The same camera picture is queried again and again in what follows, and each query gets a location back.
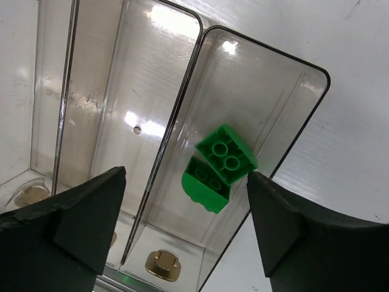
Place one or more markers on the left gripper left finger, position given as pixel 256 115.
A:
pixel 62 243

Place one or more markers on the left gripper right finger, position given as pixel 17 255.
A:
pixel 307 247

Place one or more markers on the green printed lego brick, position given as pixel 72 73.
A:
pixel 228 154

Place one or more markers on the green rounded lego brick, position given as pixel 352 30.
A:
pixel 201 183

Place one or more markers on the clear container right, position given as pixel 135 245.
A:
pixel 242 107

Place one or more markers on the clear container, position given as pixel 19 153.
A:
pixel 128 64
pixel 242 107
pixel 36 55

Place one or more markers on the clear container middle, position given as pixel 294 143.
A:
pixel 128 64

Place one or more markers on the clear container left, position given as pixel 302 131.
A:
pixel 36 55

